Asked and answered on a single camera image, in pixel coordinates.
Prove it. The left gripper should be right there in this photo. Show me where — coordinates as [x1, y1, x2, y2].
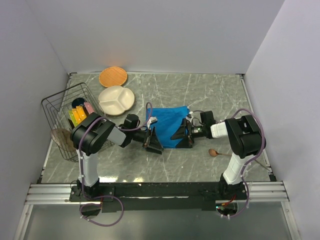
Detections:
[130, 126, 164, 154]

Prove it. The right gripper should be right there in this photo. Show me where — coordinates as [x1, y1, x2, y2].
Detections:
[171, 118, 207, 149]

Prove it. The blue cloth napkin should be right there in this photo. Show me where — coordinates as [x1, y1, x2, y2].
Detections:
[150, 105, 190, 149]

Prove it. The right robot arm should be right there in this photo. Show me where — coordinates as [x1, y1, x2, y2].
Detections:
[170, 111, 266, 200]

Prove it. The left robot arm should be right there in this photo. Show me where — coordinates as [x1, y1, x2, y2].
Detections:
[70, 112, 164, 201]

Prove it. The wooden spoon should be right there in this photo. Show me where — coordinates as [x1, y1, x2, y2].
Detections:
[208, 148, 232, 157]

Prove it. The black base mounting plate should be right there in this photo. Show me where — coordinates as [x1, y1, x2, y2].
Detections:
[69, 182, 247, 213]

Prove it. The cream divided plate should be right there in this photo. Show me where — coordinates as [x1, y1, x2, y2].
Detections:
[98, 86, 135, 116]

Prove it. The pink plate in rack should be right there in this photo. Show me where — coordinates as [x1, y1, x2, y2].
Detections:
[84, 102, 95, 115]

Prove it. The metal fork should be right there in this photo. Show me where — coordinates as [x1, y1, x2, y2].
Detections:
[254, 159, 272, 172]

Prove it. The yellow plate in rack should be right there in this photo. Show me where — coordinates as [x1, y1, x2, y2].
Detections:
[71, 106, 87, 124]

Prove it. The green plate in rack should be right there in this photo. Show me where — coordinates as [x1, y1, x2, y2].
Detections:
[68, 110, 78, 129]

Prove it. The orange woven round mat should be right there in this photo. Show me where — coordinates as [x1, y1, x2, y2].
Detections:
[99, 66, 128, 88]

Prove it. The dark blue bowl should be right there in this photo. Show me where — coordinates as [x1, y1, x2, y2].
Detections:
[71, 97, 86, 109]

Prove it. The brown wooden plate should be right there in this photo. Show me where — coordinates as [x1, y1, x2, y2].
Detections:
[50, 128, 76, 152]

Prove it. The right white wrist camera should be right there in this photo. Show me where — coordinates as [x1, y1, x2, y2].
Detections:
[185, 111, 194, 123]

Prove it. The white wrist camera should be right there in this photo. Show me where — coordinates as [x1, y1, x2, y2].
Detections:
[185, 111, 194, 123]
[147, 116, 158, 128]

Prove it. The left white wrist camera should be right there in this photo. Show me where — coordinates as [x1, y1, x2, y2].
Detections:
[147, 116, 158, 128]

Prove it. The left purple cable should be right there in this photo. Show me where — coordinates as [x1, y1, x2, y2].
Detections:
[77, 101, 154, 228]

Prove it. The purple cable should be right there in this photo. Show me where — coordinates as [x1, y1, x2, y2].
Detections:
[189, 108, 266, 220]
[77, 101, 154, 228]

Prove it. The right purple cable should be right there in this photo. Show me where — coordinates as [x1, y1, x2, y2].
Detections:
[189, 108, 266, 220]

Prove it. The black wire dish rack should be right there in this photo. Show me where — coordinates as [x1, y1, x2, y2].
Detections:
[41, 82, 103, 162]

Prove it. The aluminium rail frame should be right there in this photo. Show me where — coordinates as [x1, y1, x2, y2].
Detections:
[14, 181, 301, 240]

